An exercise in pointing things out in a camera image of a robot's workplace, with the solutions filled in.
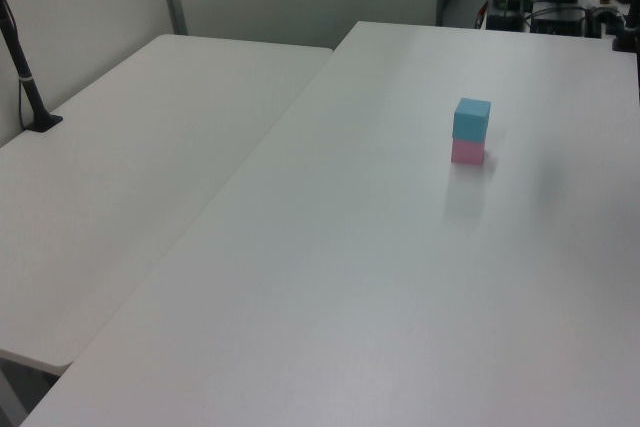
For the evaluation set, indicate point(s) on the black electronics box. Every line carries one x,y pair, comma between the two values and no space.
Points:
557,22

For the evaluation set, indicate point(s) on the black table clamp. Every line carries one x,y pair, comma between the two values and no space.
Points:
618,27

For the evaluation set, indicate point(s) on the pink cube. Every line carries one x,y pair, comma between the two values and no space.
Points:
467,152

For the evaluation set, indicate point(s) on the blue cube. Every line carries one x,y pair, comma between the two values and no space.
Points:
470,120

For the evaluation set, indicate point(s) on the black camera stand pole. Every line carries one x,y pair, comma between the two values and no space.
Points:
22,76

